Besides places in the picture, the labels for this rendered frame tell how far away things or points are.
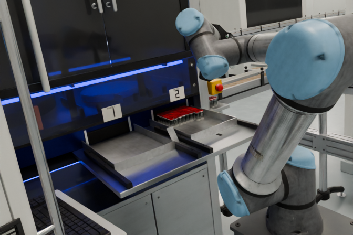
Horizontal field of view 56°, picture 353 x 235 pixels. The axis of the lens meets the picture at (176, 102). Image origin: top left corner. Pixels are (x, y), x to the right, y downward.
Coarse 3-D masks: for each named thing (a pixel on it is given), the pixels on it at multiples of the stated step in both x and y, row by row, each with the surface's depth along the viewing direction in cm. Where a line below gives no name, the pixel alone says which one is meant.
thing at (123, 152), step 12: (132, 132) 156; (144, 132) 149; (84, 144) 142; (96, 144) 146; (108, 144) 144; (120, 144) 143; (132, 144) 141; (144, 144) 139; (156, 144) 138; (168, 144) 129; (108, 156) 132; (120, 156) 130; (132, 156) 121; (144, 156) 123; (156, 156) 126; (120, 168) 118
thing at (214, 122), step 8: (208, 112) 164; (216, 112) 158; (152, 120) 159; (200, 120) 160; (208, 120) 159; (216, 120) 157; (224, 120) 155; (232, 120) 146; (176, 128) 154; (184, 128) 152; (192, 128) 151; (200, 128) 150; (208, 128) 139; (216, 128) 142; (224, 128) 144; (192, 136) 135; (200, 136) 137
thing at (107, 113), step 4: (104, 108) 139; (108, 108) 140; (116, 108) 142; (120, 108) 143; (104, 112) 139; (108, 112) 140; (112, 112) 141; (116, 112) 142; (120, 112) 144; (104, 116) 140; (108, 116) 141; (112, 116) 142; (116, 116) 143; (120, 116) 144; (104, 120) 140; (108, 120) 141
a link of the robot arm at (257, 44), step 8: (240, 40) 89; (248, 40) 88; (256, 40) 84; (264, 40) 81; (240, 48) 88; (248, 48) 87; (256, 48) 84; (264, 48) 81; (240, 56) 89; (248, 56) 88; (256, 56) 85; (264, 56) 82
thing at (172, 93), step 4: (176, 88) 158; (180, 88) 160; (172, 92) 157; (176, 92) 159; (180, 92) 160; (172, 96) 158; (176, 96) 159; (180, 96) 160; (184, 96) 162; (172, 100) 158
